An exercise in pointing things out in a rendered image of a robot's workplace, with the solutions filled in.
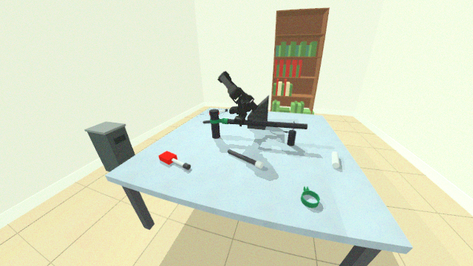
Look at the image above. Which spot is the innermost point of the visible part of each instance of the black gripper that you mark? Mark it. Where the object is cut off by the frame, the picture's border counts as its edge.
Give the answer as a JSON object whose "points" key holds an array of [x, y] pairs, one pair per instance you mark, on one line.
{"points": [[240, 119]]}

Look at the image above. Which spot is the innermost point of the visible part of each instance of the white cylinder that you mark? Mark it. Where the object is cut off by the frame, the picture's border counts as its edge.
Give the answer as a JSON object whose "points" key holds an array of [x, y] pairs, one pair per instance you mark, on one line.
{"points": [[335, 160]]}

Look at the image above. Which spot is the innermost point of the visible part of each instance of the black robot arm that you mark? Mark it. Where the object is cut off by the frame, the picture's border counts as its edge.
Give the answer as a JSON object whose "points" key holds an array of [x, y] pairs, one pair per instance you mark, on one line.
{"points": [[236, 92]]}

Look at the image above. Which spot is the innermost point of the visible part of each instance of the green cup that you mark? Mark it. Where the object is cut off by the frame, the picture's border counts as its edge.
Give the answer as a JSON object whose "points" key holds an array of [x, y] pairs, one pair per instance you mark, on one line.
{"points": [[223, 121]]}

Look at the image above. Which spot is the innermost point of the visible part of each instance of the green circular band with small tabs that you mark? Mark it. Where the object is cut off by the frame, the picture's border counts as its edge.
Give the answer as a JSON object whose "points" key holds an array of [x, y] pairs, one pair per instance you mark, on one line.
{"points": [[313, 194]]}

